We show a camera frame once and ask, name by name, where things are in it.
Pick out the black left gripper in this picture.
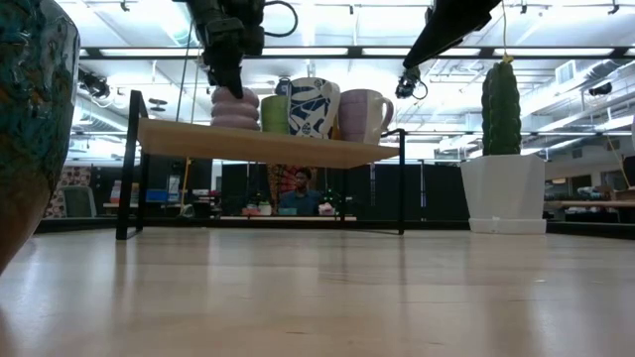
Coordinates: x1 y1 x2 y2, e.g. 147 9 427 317
187 0 267 100

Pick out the lilac ribbed mug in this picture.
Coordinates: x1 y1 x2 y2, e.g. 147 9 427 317
210 86 261 132

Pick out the green mug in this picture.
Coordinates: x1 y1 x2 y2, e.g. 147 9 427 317
260 94 292 135

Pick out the blue and white patterned mug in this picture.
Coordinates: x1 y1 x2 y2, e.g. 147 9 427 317
275 76 342 140

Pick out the purple mug with white handle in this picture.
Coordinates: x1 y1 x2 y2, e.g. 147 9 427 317
337 88 395 146

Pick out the wooden shelf with black legs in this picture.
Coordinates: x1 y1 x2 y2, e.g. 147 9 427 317
115 88 408 242

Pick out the green cactus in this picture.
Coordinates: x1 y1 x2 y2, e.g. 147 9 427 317
480 59 523 157

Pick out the person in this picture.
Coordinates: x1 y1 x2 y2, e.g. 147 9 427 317
277 167 324 217

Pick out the black room divider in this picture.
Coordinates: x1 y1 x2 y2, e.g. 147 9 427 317
88 158 470 222

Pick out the white hexagonal planter pot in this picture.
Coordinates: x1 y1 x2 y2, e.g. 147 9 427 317
459 153 548 235

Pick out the grey office chair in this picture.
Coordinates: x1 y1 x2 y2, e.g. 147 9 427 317
62 184 98 218

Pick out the wooden background table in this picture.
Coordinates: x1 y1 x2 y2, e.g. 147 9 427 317
544 199 635 209

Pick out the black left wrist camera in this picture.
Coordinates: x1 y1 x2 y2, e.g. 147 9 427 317
241 24 267 57

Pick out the yellow hanging string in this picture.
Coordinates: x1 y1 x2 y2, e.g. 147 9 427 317
500 0 515 64

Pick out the black hanging camera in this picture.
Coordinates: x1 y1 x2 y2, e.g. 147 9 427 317
395 62 429 100

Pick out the black overhead frame bar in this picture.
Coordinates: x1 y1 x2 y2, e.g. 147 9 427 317
78 45 635 60

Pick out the black table frame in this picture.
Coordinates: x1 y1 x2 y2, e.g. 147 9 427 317
34 215 635 240

